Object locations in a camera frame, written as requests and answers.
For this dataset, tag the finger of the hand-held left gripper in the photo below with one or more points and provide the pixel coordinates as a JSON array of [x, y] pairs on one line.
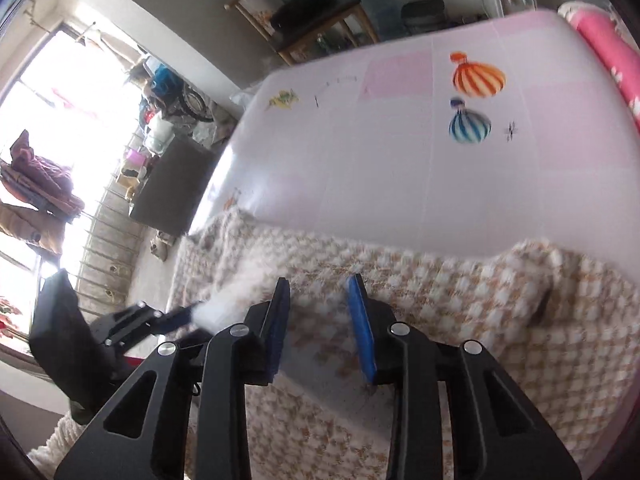
[[177, 314]]

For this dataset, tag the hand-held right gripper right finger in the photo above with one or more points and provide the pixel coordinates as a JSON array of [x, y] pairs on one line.
[[362, 330]]

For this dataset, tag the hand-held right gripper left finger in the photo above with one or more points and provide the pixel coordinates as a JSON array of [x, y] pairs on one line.
[[280, 325]]

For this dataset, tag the beige houndstooth coat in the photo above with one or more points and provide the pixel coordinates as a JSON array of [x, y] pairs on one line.
[[450, 335]]

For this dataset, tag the pair of beige shoes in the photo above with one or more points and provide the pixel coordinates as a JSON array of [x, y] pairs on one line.
[[161, 246]]

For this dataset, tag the metal window railing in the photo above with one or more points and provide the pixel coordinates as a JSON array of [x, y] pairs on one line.
[[110, 240]]

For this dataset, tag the white fluffy blanket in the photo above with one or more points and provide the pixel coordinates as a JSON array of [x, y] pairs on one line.
[[55, 445]]

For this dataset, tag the brown hanging garment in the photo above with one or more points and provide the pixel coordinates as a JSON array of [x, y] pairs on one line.
[[30, 227]]

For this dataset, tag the dark cabinet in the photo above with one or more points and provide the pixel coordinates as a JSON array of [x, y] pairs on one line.
[[175, 185]]

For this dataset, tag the balloon printed bed sheet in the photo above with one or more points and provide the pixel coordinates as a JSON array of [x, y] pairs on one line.
[[400, 170]]

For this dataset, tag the maroon hanging blanket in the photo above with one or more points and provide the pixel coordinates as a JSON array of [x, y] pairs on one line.
[[40, 175]]

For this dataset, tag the white plastic container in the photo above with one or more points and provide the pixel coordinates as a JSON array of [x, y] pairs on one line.
[[161, 132]]

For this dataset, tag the black wheel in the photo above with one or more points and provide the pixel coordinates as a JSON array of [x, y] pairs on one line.
[[192, 102]]

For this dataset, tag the blue bag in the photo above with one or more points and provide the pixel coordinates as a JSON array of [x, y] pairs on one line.
[[165, 80]]

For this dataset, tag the wooden chair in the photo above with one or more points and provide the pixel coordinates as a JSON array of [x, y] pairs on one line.
[[295, 50]]

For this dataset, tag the dark cloth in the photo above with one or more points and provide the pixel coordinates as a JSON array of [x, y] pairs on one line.
[[310, 7]]

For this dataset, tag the black stool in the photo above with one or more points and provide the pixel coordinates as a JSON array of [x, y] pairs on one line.
[[422, 16]]

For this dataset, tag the pink floral blanket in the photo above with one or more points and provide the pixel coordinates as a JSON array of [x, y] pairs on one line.
[[600, 35]]

